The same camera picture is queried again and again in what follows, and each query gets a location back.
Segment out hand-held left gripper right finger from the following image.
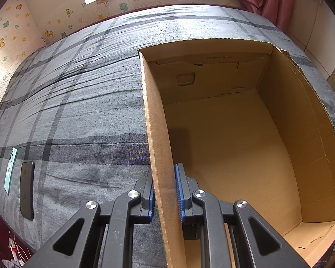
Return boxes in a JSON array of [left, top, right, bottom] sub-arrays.
[[175, 163, 310, 268]]

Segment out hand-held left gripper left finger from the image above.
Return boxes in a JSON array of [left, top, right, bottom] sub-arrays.
[[28, 172, 157, 268]]

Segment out brown cardboard box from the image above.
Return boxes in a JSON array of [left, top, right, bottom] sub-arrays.
[[138, 38, 335, 268]]

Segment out grey plaid blanket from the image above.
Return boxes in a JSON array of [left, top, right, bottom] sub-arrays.
[[0, 4, 335, 268]]

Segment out black smartphone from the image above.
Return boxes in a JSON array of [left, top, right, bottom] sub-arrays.
[[19, 161, 36, 220]]

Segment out beige cabinet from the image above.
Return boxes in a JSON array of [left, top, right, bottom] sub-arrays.
[[286, 0, 335, 101]]

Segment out pink curtain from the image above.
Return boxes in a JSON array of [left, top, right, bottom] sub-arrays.
[[209, 0, 296, 31]]

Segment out white charger cable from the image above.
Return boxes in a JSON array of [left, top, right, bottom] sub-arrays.
[[8, 237, 34, 266]]

